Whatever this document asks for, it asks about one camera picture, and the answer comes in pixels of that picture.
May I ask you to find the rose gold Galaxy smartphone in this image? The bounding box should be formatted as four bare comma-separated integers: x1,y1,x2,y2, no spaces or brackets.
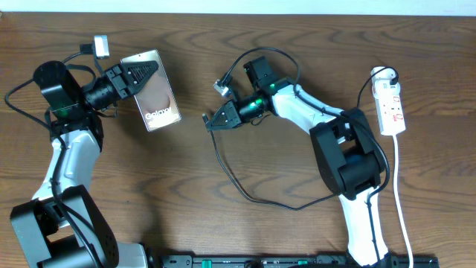
121,50,181,132

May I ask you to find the black charging cable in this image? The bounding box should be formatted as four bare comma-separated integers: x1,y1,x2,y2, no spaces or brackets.
202,66,399,211

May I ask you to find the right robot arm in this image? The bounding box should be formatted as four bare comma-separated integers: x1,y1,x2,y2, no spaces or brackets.
205,57,390,267

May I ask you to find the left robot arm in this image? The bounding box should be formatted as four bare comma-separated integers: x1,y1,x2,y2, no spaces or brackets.
10,61,160,267

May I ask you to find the white power strip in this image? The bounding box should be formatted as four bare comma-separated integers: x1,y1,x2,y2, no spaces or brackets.
370,66,406,136

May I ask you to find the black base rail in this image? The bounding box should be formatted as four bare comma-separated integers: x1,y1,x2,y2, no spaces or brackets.
161,254,440,268

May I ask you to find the white power strip cord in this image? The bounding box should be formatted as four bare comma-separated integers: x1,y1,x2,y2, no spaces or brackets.
392,134,415,268

